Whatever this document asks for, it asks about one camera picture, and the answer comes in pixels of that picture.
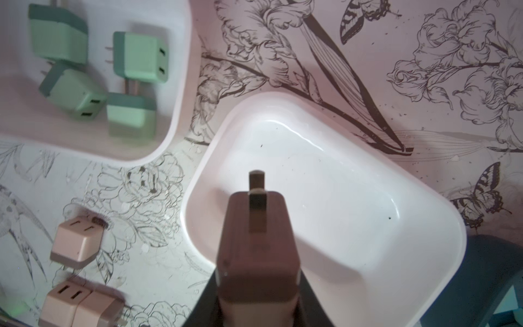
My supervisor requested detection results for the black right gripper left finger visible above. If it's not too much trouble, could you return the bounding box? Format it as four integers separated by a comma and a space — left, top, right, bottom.
183, 273, 221, 327

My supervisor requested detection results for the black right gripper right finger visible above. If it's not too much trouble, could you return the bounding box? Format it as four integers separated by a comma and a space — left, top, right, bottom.
297, 271, 334, 327

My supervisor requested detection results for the pink plug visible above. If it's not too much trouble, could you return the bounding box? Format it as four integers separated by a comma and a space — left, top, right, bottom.
72, 292, 125, 327
215, 170, 301, 326
38, 281, 92, 327
50, 218, 104, 270

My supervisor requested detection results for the white storage box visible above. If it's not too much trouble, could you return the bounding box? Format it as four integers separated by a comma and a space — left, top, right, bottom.
1, 1, 200, 166
181, 92, 467, 326

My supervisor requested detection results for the dark teal storage box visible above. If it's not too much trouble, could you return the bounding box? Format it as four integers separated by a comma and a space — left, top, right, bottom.
421, 235, 522, 326

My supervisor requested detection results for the green plug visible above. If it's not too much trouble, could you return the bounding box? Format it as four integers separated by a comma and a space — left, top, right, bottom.
28, 4, 89, 65
112, 31, 169, 84
38, 61, 108, 121
106, 78, 157, 140

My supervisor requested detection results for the white storage box front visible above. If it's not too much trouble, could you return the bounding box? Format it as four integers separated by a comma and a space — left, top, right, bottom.
1, 1, 200, 166

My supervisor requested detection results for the blue plug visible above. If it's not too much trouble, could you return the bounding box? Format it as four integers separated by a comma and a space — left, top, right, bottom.
487, 280, 522, 327

